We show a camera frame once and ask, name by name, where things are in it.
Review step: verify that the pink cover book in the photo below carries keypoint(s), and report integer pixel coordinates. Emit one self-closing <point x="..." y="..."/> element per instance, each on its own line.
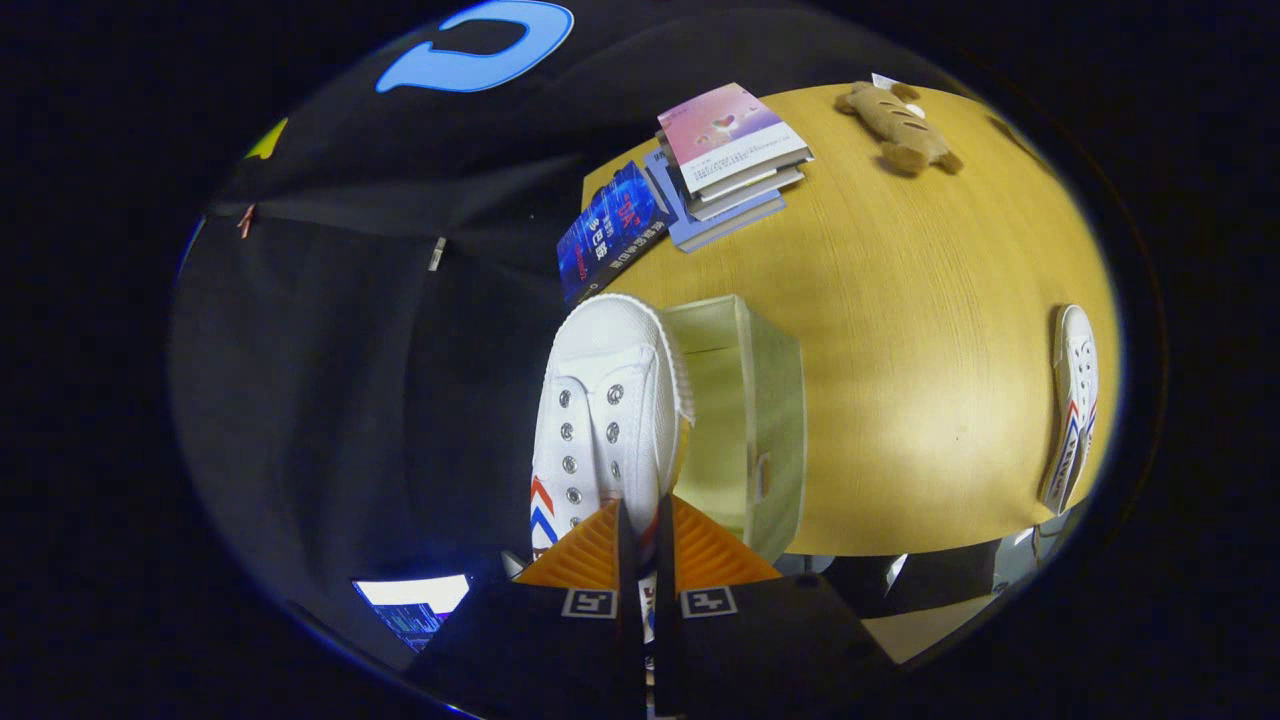
<point x="725" y="125"/>

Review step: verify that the lavender blue book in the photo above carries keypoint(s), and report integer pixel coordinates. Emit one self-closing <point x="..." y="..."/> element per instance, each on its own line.
<point x="665" y="195"/>

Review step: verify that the dark blue book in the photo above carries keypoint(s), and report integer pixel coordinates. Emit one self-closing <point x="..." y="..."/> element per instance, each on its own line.
<point x="610" y="230"/>

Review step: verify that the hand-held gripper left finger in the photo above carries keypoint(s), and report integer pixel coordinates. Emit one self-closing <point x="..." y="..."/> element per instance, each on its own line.
<point x="625" y="620"/>

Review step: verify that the brown plush toy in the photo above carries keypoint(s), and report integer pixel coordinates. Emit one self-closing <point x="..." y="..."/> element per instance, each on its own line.
<point x="895" y="125"/>

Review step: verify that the red cloth clip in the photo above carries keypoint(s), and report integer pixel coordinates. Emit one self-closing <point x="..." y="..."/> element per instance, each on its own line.
<point x="245" y="220"/>

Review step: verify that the silver cloth clip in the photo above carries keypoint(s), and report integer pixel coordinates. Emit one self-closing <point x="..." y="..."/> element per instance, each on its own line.
<point x="437" y="253"/>

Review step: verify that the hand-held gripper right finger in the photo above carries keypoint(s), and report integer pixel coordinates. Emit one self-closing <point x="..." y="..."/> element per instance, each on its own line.
<point x="668" y="620"/>

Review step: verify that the green fabric storage box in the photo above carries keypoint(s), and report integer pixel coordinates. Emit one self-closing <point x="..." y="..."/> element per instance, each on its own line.
<point x="750" y="420"/>

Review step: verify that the lit computer monitor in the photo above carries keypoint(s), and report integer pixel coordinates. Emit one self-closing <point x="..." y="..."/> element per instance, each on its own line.
<point x="410" y="595"/>

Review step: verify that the white canvas shoe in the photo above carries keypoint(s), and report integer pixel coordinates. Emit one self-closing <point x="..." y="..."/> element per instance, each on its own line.
<point x="610" y="380"/>
<point x="1078" y="370"/>

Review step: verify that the grey cover book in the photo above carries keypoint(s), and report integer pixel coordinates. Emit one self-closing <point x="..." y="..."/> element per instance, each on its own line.
<point x="740" y="205"/>
<point x="760" y="185"/>

